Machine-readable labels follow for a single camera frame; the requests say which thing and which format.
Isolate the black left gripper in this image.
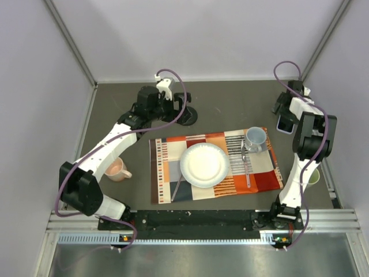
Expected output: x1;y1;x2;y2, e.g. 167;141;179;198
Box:
149;92;191;125

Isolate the phone with lilac case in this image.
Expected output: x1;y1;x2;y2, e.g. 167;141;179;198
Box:
276;114;296;134

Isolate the black phone stand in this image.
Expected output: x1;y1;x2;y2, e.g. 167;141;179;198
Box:
174;92;198;126

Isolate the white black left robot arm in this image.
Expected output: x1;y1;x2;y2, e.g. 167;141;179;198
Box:
56;81;191;229

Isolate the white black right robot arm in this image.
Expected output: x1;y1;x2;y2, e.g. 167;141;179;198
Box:
269;80;337;229

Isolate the blue grey mug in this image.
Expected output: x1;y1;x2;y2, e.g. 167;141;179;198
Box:
244;126;267;154

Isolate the colourful patterned placemat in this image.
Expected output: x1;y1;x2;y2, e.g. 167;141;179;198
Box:
149;129;284;204

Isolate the white ceramic plate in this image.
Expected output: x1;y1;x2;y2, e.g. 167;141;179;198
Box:
180;143;230;189

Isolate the green mug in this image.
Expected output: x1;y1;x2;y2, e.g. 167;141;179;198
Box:
306;169;321;189

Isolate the pink ceramic mug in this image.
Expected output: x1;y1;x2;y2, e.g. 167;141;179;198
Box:
105;157;132;182

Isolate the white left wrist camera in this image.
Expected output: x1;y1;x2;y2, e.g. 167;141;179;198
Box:
155;74;175;101

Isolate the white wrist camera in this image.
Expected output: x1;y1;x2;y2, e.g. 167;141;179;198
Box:
303;87;311;98
155;74;175;101

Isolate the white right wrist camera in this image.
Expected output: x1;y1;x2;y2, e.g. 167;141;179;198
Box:
303;87;311;98

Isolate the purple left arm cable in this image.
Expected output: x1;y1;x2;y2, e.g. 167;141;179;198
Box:
54;69;188;251

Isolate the pink handled fork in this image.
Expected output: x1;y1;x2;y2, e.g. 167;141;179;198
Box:
240;140;251;188

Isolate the pink handled knife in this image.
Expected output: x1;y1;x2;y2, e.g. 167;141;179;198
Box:
171;174;183;202

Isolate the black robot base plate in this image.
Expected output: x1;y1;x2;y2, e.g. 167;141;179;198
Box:
97;209;306;233

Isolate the grey slotted cable duct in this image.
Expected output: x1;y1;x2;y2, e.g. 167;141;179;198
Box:
57;230;291;246

